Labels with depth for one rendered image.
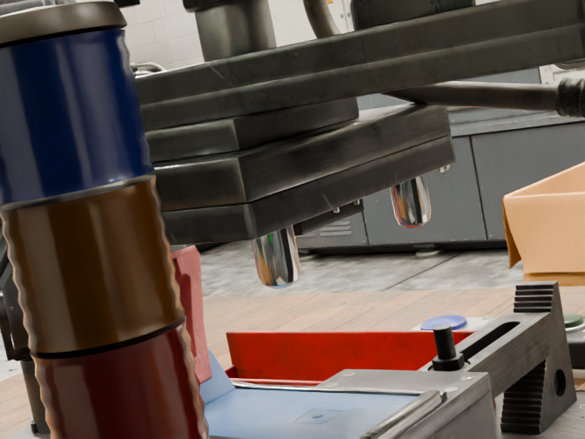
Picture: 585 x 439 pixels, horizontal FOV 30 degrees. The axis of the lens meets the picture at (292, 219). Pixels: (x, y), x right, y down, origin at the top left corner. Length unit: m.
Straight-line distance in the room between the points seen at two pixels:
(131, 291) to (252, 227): 0.22
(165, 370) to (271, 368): 0.68
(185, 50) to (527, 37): 9.41
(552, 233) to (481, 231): 2.92
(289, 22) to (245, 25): 5.87
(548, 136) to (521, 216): 2.59
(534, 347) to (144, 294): 0.53
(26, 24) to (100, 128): 0.03
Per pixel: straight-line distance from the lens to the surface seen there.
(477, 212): 5.82
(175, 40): 9.89
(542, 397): 0.77
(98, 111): 0.25
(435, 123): 0.59
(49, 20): 0.24
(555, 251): 2.93
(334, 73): 0.47
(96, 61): 0.25
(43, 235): 0.25
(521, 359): 0.74
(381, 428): 0.55
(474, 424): 0.62
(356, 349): 0.87
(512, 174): 5.67
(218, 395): 0.66
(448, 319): 0.95
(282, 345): 0.92
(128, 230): 0.25
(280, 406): 0.62
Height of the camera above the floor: 1.17
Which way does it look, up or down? 8 degrees down
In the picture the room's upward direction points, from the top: 11 degrees counter-clockwise
